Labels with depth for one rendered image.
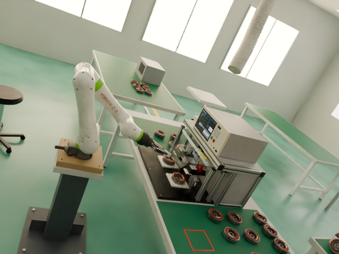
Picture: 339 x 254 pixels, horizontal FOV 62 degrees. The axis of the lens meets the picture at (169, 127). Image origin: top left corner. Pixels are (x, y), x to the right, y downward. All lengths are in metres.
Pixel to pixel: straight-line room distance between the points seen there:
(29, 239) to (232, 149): 1.66
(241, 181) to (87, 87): 1.30
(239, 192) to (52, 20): 5.14
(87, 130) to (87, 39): 4.82
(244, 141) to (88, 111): 1.12
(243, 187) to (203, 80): 5.43
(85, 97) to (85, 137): 0.26
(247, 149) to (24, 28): 5.23
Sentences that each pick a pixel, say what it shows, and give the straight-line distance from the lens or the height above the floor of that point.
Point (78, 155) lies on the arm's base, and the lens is 2.03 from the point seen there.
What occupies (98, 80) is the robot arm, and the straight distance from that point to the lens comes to 1.82.
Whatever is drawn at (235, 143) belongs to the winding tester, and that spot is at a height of 1.25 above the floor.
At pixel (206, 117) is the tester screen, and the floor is 1.26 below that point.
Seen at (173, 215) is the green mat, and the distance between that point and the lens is 1.95.
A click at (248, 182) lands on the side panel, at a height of 1.00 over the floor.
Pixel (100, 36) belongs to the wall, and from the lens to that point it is 6.48.
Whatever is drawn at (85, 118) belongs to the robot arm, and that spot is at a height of 1.16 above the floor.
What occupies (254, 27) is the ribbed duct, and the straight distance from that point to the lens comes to 3.43.
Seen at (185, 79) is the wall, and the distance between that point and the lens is 7.28.
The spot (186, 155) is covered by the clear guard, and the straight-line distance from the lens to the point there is 2.00.
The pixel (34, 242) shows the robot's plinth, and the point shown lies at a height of 0.02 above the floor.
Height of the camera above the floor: 1.92
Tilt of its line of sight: 22 degrees down
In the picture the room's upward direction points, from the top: 24 degrees clockwise
